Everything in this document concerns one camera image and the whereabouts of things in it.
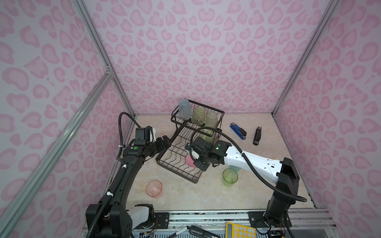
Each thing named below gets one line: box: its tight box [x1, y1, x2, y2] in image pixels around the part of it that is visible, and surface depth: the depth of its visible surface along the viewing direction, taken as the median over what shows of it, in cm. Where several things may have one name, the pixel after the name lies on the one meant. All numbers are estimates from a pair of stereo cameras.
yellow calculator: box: [225, 222, 257, 238], surface depth 71 cm
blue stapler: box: [229, 122, 248, 141], surface depth 109 cm
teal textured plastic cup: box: [178, 98, 192, 120], surface depth 92 cm
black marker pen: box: [167, 225, 222, 238], surface depth 71 cm
